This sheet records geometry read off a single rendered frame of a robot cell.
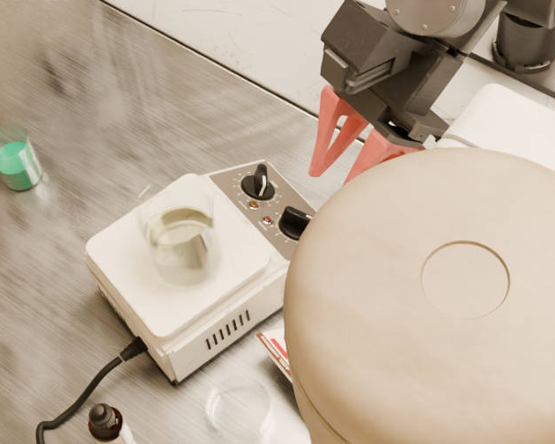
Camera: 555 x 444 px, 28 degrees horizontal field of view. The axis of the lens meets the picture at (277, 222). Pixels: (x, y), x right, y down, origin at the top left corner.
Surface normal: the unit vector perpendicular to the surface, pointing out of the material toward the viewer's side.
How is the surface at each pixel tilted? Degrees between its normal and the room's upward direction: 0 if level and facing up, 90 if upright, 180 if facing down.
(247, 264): 0
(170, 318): 0
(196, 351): 90
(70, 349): 0
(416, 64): 40
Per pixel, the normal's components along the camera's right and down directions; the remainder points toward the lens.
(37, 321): -0.08, -0.52
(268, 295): 0.61, 0.64
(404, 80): -0.56, -0.04
